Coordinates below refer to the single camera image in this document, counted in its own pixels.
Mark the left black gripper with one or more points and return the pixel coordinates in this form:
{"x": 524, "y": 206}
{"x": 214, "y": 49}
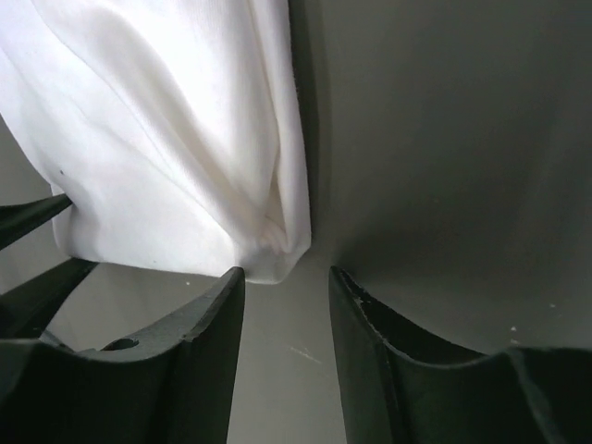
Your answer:
{"x": 28, "y": 309}

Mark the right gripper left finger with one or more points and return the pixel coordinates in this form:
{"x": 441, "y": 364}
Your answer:
{"x": 170, "y": 382}

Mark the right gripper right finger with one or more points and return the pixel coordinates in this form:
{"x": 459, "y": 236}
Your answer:
{"x": 399, "y": 383}

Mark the white printed t-shirt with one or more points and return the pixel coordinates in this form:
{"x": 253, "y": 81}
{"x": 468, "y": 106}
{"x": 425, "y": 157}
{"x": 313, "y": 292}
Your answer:
{"x": 172, "y": 126}

